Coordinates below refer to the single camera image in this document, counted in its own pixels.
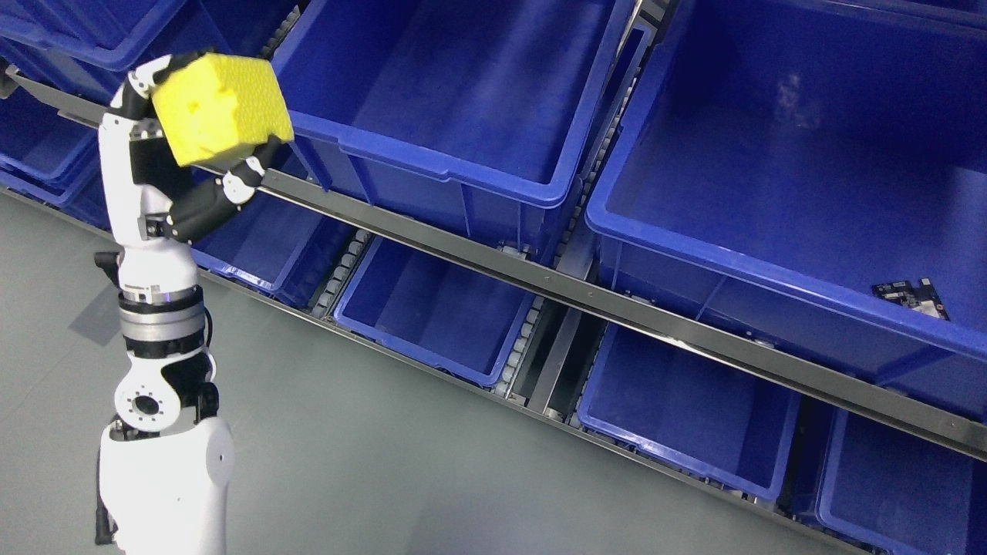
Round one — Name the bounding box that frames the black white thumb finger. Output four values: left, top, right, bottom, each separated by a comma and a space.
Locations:
140, 136, 283, 244

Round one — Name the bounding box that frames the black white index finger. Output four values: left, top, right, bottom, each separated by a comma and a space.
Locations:
103, 116, 167, 141

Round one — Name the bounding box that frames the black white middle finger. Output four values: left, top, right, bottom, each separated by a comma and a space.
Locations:
110, 73, 155, 122

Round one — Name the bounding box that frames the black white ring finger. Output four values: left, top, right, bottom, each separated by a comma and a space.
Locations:
127, 52, 212, 93

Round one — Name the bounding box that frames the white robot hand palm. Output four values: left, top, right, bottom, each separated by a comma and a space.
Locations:
98, 115, 202, 303

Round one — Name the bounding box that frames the dented yellow foam block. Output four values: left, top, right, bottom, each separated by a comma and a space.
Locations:
151, 53, 294, 167

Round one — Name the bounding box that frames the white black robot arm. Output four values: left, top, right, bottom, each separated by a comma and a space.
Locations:
94, 52, 294, 554

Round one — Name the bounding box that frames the metal shelf rack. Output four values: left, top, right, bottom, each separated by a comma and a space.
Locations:
0, 0, 987, 552

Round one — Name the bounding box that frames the blue plastic bin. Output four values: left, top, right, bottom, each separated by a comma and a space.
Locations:
577, 325, 801, 502
810, 410, 986, 554
586, 1, 986, 422
274, 1, 638, 262
1, 1, 297, 104
193, 192, 355, 308
1, 87, 96, 190
332, 238, 534, 388
1, 165, 110, 230

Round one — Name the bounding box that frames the green circuit board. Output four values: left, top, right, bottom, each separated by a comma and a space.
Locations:
871, 277, 951, 321

